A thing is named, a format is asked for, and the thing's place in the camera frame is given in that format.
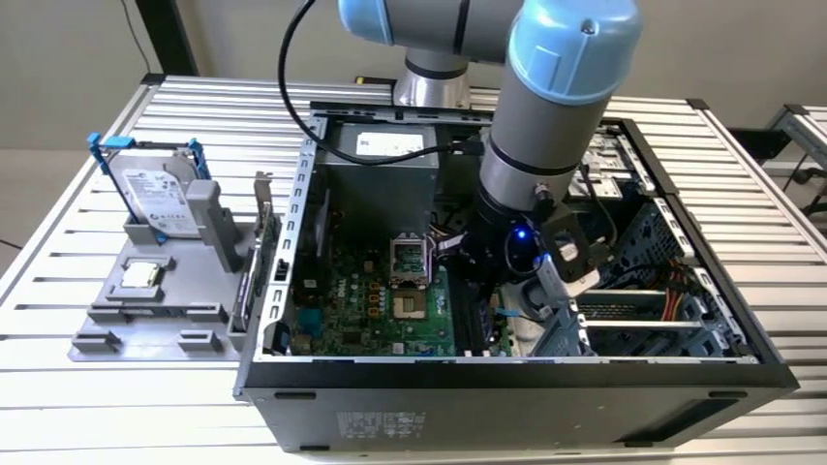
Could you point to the grey metal drive cage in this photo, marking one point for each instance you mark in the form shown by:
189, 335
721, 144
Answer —
613, 186

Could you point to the neighbouring metal table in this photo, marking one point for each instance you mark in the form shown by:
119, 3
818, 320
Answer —
800, 121

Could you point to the silver CPU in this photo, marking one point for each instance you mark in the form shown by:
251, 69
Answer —
139, 276

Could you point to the grey parts rack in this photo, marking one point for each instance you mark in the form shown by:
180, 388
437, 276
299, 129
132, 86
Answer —
187, 290

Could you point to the metal disk bay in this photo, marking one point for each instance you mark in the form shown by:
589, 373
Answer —
645, 323

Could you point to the black upright frame post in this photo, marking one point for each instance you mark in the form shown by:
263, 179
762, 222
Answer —
168, 39

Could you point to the hard disk in blue carrier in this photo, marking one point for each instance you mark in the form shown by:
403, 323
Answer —
152, 194

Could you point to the black RAM slot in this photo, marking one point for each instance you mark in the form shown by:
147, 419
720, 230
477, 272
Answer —
467, 319
459, 319
473, 329

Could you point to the black PC case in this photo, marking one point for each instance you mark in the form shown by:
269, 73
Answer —
452, 416

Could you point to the grey power supply unit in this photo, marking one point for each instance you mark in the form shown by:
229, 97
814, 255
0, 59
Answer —
381, 194

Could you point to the CPU socket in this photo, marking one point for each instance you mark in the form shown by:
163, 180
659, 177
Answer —
408, 305

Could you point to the blue port block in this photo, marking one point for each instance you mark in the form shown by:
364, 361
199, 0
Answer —
309, 322

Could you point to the graphics card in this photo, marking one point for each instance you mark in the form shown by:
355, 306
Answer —
241, 300

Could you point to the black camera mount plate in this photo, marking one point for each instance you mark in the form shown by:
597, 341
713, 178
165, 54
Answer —
561, 227

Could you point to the green motherboard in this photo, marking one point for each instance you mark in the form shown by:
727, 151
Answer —
387, 334

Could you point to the yellow tipped black connector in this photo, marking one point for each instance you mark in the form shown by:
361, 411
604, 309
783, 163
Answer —
375, 81

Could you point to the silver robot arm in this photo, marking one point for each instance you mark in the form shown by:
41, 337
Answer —
555, 121

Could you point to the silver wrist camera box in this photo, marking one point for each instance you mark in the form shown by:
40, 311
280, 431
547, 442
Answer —
568, 283

